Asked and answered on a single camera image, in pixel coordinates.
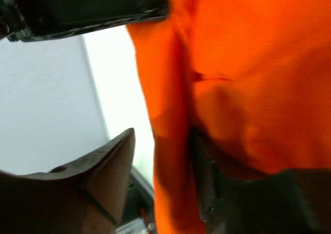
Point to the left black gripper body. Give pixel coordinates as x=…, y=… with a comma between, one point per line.
x=42, y=20

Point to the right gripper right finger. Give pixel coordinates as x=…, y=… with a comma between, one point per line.
x=230, y=192

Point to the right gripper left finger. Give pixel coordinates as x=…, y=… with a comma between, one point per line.
x=91, y=190

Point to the orange t-shirt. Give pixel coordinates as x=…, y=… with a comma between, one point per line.
x=254, y=75

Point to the aluminium rail frame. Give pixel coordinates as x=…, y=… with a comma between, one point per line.
x=138, y=215

